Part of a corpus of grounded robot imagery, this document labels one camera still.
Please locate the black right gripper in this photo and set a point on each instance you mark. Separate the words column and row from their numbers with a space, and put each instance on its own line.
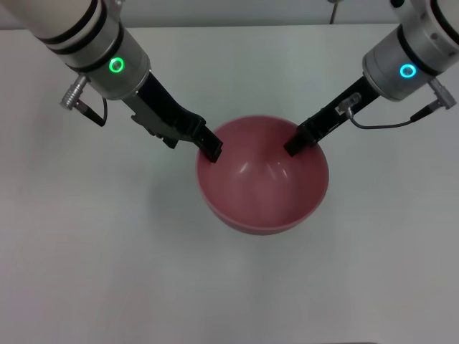
column 335, row 114

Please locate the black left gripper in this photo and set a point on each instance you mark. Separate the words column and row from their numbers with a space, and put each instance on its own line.
column 165, row 107

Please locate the pink plastic bowl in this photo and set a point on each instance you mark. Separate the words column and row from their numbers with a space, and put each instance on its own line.
column 265, row 193

